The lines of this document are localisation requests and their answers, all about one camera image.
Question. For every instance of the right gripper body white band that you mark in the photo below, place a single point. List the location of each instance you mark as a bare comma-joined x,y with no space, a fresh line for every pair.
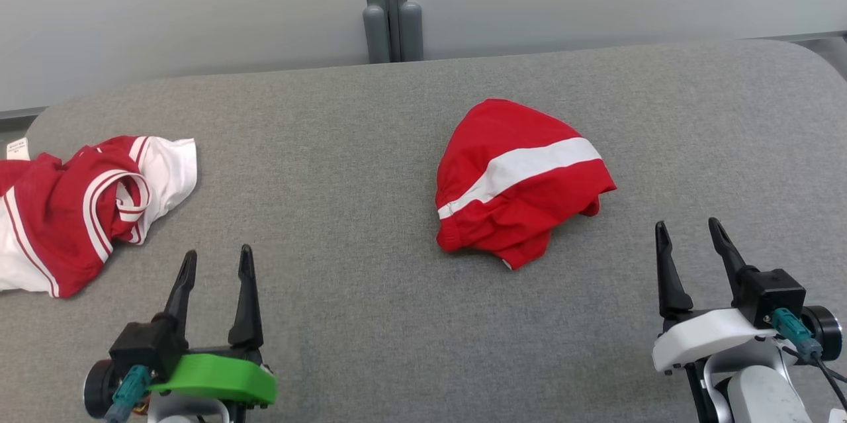
701,337

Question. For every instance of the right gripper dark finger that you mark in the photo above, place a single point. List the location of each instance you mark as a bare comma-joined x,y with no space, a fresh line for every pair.
669,284
728,251

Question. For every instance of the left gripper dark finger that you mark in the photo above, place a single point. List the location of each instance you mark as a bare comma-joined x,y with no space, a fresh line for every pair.
247,304
184,290

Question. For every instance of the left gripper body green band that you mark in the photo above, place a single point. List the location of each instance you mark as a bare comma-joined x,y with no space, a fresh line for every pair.
218,380

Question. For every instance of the red and white jersey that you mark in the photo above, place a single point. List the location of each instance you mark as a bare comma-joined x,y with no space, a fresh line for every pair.
59,224

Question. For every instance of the red shorts with white stripe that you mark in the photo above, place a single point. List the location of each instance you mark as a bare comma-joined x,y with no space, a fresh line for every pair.
516,191

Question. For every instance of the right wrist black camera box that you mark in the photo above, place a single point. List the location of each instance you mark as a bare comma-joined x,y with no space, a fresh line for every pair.
771,294

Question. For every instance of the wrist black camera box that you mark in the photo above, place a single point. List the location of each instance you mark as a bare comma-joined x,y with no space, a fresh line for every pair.
771,294
142,347

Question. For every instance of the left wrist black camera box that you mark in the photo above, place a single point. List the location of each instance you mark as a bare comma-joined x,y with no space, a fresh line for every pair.
142,347

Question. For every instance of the grey partition post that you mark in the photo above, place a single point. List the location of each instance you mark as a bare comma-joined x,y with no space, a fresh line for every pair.
392,6

